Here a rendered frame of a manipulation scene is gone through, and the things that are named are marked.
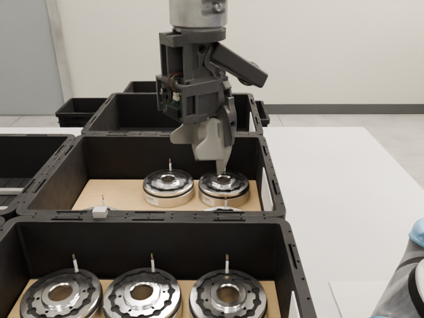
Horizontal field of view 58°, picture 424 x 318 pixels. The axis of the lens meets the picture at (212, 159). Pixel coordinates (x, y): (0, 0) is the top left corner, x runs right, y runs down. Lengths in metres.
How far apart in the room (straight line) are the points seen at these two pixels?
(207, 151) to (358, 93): 3.33
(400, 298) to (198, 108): 0.33
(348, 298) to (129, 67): 3.07
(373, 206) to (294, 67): 2.63
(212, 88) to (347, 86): 3.28
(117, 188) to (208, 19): 0.46
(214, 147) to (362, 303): 0.42
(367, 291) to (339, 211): 0.27
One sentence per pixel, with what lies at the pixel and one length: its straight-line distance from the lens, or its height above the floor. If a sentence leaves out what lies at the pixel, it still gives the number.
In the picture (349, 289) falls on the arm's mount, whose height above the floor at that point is 0.70.
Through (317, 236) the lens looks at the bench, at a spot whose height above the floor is 0.70.
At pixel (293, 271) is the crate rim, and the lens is 0.47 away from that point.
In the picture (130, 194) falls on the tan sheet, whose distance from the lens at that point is 0.80.
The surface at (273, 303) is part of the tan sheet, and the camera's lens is 0.57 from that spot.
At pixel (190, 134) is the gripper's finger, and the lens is 0.60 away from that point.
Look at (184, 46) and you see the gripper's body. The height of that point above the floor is 1.16.
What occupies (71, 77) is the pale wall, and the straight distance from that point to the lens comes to 3.74.
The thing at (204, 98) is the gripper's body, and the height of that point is 1.09.
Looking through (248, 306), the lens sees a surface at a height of 0.86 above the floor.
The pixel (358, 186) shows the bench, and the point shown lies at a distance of 1.14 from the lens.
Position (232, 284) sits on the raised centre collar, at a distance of 0.54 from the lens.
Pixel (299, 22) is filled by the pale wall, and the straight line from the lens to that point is 3.51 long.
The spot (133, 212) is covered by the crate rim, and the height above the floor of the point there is 0.93.
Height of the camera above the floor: 1.25
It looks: 27 degrees down
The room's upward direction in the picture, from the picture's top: straight up
